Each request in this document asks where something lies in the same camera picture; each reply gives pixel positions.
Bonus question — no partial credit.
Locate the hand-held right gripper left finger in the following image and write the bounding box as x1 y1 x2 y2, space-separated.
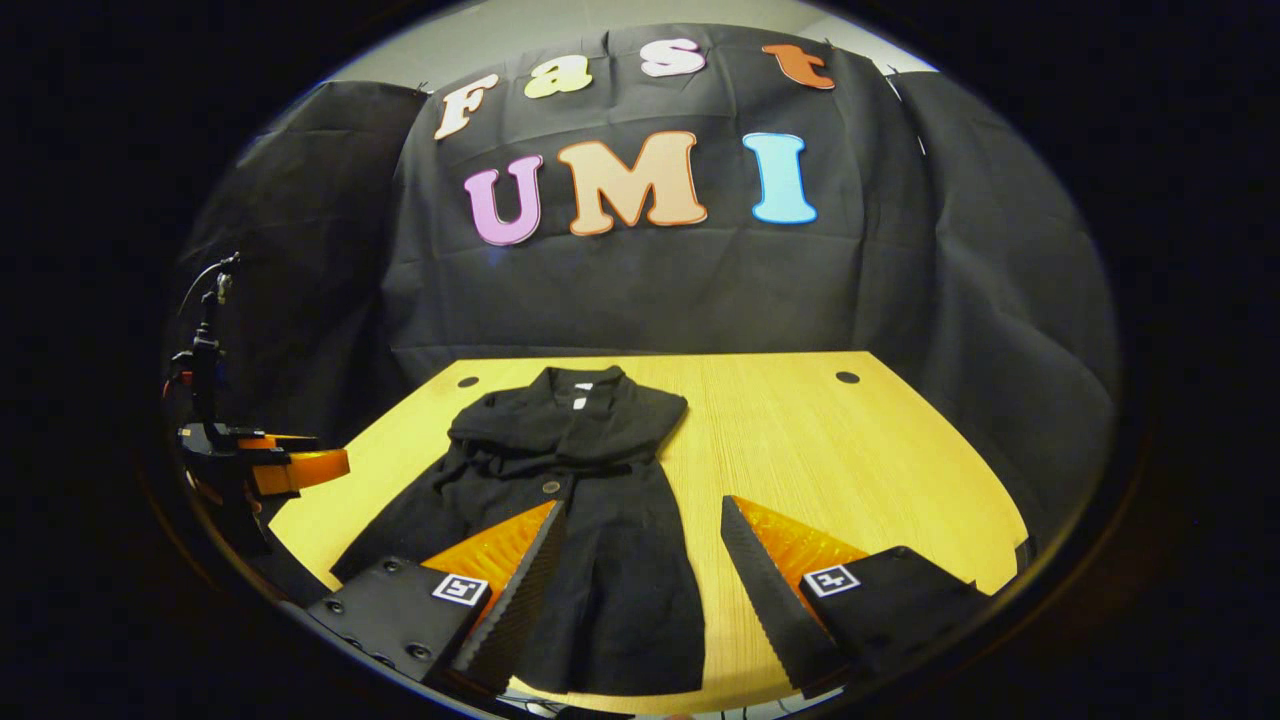
305 500 567 696

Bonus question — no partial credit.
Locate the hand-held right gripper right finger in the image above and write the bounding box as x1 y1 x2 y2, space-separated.
720 495 991 699

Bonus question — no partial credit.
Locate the black buttoned jacket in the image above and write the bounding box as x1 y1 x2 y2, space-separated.
330 365 707 696

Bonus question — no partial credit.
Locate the black backdrop cloth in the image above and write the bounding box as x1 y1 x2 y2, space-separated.
170 22 1121 561

